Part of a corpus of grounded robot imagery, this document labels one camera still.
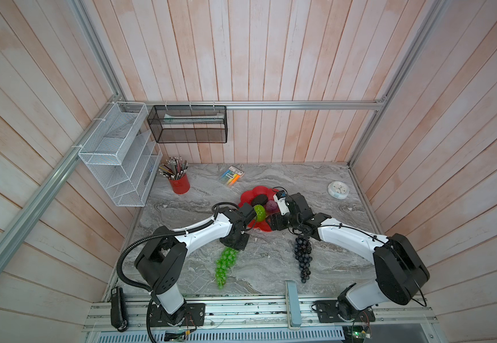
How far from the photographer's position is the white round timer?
1062mm

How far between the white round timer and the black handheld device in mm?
1028

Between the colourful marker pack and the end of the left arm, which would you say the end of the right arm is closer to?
the end of the left arm

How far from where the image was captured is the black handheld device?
0.70m
